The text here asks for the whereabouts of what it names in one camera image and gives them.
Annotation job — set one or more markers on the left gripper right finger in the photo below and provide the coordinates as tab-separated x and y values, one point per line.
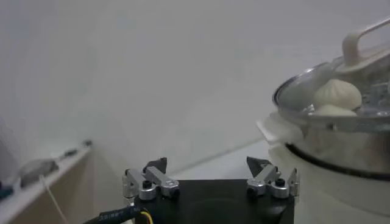
265	176

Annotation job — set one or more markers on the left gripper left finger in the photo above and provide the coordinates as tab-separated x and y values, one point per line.
158	179

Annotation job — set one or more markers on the white steamed baozi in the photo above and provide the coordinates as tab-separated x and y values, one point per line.
336	92
333	111

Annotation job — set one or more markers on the round glass pot lid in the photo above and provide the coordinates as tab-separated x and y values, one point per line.
350	48

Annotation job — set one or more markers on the stainless steel steamer basket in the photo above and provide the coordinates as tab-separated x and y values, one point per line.
335	146

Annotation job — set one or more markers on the white electric cooker base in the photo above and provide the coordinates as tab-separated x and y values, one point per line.
329	191

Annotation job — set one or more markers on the black smartphone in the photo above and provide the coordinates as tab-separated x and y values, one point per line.
38	170

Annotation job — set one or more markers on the white side table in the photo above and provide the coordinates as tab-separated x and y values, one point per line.
30	198

